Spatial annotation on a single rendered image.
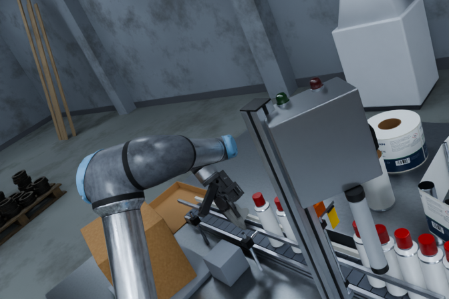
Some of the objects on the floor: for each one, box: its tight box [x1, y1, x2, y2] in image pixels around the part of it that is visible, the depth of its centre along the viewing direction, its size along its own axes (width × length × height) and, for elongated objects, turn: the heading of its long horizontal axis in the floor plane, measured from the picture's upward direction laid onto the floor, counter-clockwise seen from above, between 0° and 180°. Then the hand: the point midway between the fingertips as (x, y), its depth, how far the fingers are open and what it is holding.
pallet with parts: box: [0, 170, 67, 246], centre depth 483 cm, size 85×124×44 cm
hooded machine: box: [332, 0, 439, 111], centre depth 344 cm, size 67×55×124 cm
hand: (242, 227), depth 132 cm, fingers closed
